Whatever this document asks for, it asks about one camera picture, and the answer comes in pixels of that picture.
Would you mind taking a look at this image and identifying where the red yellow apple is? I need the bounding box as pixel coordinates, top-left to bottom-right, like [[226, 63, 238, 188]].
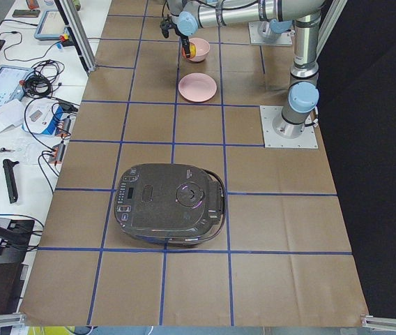
[[181, 43, 197, 59]]

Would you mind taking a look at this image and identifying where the dark grey rice cooker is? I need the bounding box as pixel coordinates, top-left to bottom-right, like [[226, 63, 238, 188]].
[[114, 163, 227, 246]]

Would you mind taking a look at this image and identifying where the black bar tool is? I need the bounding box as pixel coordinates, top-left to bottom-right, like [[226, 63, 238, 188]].
[[3, 159, 19, 204]]

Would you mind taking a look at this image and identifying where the pink plate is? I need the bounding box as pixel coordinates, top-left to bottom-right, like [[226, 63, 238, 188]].
[[178, 73, 217, 103]]

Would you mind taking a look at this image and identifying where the aluminium frame post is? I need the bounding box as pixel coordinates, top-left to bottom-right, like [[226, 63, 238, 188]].
[[54, 0, 97, 75]]

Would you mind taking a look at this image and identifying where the tangled black cable bundle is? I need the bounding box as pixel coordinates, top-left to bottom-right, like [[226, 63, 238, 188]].
[[22, 59, 63, 98]]

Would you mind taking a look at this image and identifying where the white blue paper box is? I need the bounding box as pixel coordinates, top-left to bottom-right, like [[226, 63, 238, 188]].
[[22, 98, 63, 135]]

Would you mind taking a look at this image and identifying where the pink bowl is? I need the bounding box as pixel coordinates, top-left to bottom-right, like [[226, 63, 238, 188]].
[[187, 38, 211, 62]]

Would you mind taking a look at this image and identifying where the teach pendant tablet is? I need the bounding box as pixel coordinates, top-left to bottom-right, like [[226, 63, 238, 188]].
[[34, 10, 68, 40], [0, 65, 33, 107]]

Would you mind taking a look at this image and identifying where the teach pendant tablet far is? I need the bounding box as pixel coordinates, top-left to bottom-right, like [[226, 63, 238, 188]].
[[34, 10, 68, 40]]

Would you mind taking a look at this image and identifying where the grey usb hub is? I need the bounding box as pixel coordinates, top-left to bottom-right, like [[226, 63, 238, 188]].
[[48, 142, 66, 165]]

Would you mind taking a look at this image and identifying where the teach pendant tablet near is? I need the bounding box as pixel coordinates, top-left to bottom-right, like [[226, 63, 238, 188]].
[[0, 65, 33, 107]]

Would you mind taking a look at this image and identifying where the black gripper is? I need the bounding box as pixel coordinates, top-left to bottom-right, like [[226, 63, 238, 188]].
[[160, 15, 191, 58]]

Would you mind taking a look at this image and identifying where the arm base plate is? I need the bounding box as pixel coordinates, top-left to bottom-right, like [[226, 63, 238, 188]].
[[247, 21, 295, 46], [259, 105, 319, 149]]

